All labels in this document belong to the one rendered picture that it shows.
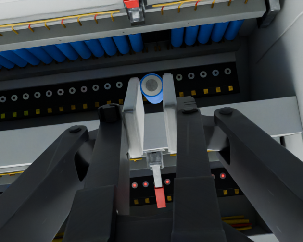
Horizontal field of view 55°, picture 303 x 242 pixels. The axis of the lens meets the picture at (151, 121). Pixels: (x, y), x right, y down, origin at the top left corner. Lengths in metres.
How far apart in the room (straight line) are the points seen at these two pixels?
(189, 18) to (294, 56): 0.13
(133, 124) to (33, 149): 0.25
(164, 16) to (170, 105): 0.24
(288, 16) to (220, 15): 0.08
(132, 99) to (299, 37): 0.25
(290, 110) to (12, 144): 0.34
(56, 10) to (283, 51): 0.29
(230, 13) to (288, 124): 0.15
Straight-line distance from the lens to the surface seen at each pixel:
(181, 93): 0.49
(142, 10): 0.35
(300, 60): 0.38
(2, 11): 0.40
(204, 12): 0.39
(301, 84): 0.38
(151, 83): 0.22
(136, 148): 0.17
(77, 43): 0.43
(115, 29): 0.38
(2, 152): 0.41
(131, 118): 0.16
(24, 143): 0.40
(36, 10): 0.39
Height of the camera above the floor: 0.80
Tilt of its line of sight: 14 degrees up
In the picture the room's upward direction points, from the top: 173 degrees clockwise
